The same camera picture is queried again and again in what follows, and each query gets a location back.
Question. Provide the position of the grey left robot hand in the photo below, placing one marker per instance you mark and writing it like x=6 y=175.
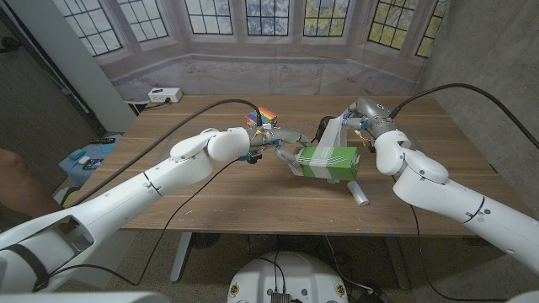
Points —
x=280 y=141

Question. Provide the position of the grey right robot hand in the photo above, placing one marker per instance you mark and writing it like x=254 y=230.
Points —
x=370 y=113

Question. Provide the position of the white gauze bandage strip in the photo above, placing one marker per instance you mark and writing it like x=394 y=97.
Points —
x=330 y=147

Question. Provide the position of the green white carton box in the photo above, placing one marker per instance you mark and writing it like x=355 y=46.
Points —
x=332 y=162

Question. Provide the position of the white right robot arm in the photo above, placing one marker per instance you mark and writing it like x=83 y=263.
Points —
x=455 y=189

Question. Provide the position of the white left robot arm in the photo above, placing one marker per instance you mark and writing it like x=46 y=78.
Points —
x=126 y=202

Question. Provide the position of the white robot shoulder cover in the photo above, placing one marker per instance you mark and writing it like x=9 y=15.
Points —
x=84 y=298

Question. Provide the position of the rainbow cube toy box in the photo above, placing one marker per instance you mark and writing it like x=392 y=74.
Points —
x=263 y=115

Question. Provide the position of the black floor power box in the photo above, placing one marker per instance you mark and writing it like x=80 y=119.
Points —
x=375 y=296

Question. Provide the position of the printed window backdrop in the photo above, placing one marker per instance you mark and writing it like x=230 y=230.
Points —
x=269 y=63

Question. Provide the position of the white cylinder roll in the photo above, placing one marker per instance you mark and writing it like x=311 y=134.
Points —
x=358 y=192

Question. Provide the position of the white power strip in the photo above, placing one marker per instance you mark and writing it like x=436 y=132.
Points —
x=165 y=94

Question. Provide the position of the dark round floor object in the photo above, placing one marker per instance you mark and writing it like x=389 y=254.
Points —
x=206 y=240

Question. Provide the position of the white robot torso base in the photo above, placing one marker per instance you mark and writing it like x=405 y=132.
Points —
x=290 y=282

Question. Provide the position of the grey table leg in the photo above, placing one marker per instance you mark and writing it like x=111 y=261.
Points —
x=398 y=265
x=181 y=256

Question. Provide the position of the black remote control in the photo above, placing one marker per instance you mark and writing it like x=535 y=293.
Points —
x=103 y=140

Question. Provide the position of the black phone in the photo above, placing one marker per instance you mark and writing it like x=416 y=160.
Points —
x=92 y=164

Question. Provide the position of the small white object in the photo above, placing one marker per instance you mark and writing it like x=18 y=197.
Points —
x=83 y=160

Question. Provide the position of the blue stool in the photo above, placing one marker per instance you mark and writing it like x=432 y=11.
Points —
x=80 y=166

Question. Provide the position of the teal small case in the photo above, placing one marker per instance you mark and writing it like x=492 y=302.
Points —
x=77 y=154

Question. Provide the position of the yellow black object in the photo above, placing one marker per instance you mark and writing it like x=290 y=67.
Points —
x=69 y=197

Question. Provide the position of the person bare leg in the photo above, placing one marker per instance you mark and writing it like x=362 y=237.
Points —
x=21 y=185

